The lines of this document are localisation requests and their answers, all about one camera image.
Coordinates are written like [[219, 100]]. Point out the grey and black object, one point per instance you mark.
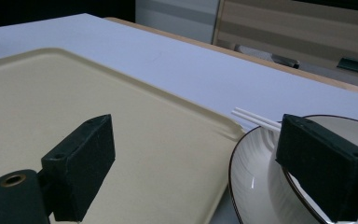
[[270, 56]]

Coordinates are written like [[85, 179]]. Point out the white bowl, dark rim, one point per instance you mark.
[[278, 196]]

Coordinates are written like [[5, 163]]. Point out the beige plastic tray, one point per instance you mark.
[[155, 149]]

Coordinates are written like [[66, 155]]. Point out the dark green flat object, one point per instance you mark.
[[355, 66]]

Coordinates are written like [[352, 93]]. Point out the grey white panel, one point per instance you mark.
[[177, 18]]

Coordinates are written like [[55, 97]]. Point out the white chopstick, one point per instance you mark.
[[251, 119], [256, 116]]

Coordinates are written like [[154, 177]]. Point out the white ribbed plate, dark rim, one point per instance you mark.
[[248, 177]]

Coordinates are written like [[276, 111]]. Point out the light wooden cabinet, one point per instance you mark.
[[292, 28]]

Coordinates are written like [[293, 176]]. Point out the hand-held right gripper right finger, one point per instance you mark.
[[323, 168]]

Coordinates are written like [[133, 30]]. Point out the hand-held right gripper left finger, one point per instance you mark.
[[77, 168]]

